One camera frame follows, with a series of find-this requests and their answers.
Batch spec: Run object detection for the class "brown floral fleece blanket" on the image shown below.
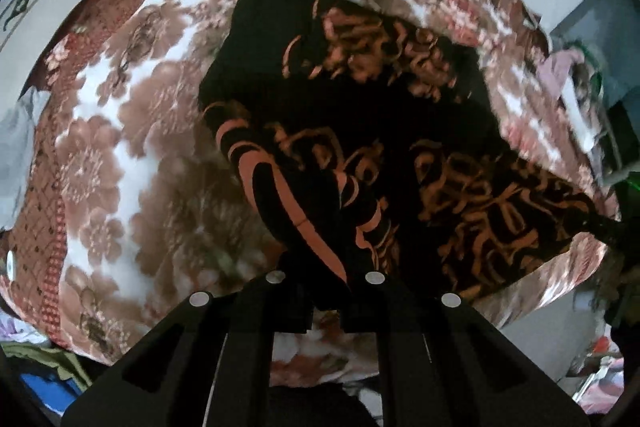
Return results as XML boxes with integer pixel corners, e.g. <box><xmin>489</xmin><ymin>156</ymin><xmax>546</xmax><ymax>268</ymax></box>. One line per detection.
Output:
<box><xmin>1</xmin><ymin>0</ymin><xmax>626</xmax><ymax>387</ymax></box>

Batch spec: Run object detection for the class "pink garment on pile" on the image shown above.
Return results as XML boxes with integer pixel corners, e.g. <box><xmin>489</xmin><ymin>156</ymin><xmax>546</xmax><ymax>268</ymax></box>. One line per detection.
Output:
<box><xmin>536</xmin><ymin>48</ymin><xmax>585</xmax><ymax>102</ymax></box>

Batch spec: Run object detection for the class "grey cloth at bedside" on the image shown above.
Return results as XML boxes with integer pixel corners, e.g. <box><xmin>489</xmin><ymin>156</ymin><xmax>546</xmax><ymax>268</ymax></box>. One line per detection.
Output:
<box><xmin>0</xmin><ymin>87</ymin><xmax>50</xmax><ymax>231</ymax></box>

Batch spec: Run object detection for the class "blue cloth on floor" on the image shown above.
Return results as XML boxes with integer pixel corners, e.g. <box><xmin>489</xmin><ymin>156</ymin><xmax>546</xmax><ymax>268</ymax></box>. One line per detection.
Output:
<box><xmin>20</xmin><ymin>374</ymin><xmax>82</xmax><ymax>416</ymax></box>

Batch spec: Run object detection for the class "olive green cloth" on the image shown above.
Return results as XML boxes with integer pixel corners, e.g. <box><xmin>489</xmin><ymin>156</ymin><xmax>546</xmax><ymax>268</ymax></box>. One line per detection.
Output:
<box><xmin>1</xmin><ymin>343</ymin><xmax>92</xmax><ymax>391</ymax></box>

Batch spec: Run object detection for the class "black orange patterned garment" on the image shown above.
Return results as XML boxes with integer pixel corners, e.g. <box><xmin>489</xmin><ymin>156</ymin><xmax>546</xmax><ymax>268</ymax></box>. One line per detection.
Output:
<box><xmin>198</xmin><ymin>0</ymin><xmax>625</xmax><ymax>301</ymax></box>

